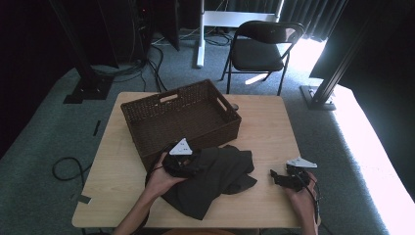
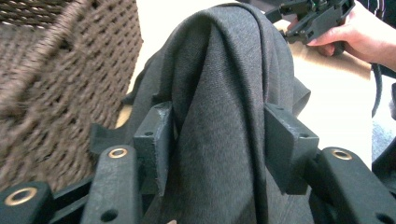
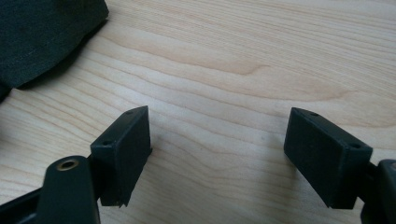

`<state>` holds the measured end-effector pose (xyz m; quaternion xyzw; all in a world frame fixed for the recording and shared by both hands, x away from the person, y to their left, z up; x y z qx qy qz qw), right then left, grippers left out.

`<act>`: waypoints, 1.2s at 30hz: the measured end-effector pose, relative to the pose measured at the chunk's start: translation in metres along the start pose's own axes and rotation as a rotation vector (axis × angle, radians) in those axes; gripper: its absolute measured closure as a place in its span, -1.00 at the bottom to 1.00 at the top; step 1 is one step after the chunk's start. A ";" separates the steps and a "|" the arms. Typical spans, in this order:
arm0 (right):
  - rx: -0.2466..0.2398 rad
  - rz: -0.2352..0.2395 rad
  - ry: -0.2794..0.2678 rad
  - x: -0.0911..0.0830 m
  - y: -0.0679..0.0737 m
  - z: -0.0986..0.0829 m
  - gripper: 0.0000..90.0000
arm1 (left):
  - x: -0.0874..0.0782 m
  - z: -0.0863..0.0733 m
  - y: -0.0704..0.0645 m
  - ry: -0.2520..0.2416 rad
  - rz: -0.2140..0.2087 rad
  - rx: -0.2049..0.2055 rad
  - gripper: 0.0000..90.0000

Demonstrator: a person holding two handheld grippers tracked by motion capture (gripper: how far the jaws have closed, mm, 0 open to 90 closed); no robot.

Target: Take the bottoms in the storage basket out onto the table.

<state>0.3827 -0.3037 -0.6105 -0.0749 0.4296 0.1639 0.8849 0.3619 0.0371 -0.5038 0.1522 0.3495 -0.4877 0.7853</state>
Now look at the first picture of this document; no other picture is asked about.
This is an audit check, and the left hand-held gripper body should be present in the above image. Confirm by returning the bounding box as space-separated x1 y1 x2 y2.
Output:
161 137 198 179

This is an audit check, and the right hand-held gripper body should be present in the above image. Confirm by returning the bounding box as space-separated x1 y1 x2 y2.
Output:
284 157 318 193

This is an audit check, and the brown wicker basket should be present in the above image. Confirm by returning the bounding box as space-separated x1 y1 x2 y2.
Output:
119 78 243 170

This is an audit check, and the black cloth garment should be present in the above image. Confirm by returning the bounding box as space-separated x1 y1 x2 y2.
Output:
161 144 258 221

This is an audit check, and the person's right hand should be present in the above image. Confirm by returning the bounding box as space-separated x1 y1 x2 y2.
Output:
282 171 318 213

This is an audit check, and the person's left hand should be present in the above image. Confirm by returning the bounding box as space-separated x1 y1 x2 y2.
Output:
144 152 188 199

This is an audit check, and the black metal stand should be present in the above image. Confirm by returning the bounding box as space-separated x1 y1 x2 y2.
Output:
48 0 115 105
300 0 375 112

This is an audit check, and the black folding chair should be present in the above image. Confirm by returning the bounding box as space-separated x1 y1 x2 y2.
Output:
220 20 306 97

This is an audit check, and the dark curtain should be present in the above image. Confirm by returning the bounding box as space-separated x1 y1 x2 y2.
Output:
279 0 348 43

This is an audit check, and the right hand-held gripper cable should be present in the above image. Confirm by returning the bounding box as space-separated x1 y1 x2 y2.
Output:
302 177 322 226

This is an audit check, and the hand-held gripper cable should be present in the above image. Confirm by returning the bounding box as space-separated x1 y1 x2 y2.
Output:
302 177 322 226
145 150 172 187

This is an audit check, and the left hand-held gripper cable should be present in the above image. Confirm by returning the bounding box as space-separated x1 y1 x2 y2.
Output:
145 150 172 187

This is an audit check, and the bundle of black floor cables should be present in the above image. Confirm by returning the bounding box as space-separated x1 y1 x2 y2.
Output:
91 43 169 94

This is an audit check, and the black floor cable loop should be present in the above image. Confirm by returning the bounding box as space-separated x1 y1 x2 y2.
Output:
51 156 94 187

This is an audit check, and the white desk frame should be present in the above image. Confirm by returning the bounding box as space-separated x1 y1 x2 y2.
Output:
196 0 285 70

